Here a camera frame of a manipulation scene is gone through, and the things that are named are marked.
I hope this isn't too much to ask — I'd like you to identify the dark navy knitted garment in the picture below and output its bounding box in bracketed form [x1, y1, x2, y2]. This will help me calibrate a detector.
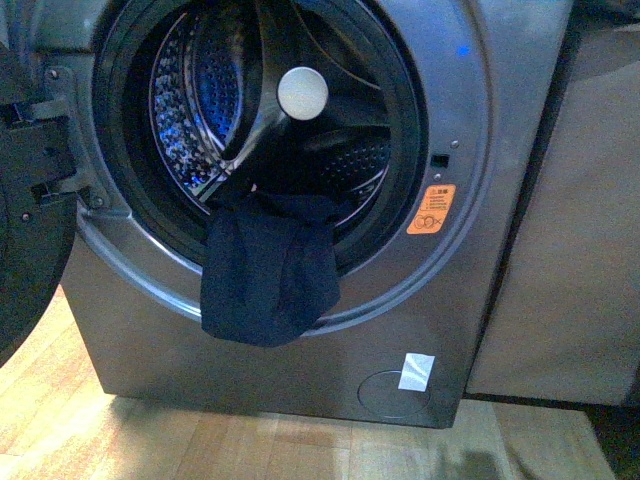
[200, 191, 341, 348]

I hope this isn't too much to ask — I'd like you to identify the grey front-load washing machine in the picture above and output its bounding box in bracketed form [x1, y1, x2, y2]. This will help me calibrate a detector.
[15, 1, 572, 428]

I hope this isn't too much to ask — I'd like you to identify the round washing machine door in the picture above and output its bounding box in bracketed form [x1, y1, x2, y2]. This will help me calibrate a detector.
[1, 47, 78, 363]

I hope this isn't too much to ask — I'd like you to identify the orange warning sticker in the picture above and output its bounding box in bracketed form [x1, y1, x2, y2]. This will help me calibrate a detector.
[406, 184, 456, 235]

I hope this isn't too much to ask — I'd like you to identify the silver tape strip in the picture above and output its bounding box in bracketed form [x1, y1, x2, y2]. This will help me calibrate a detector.
[398, 353, 436, 393]

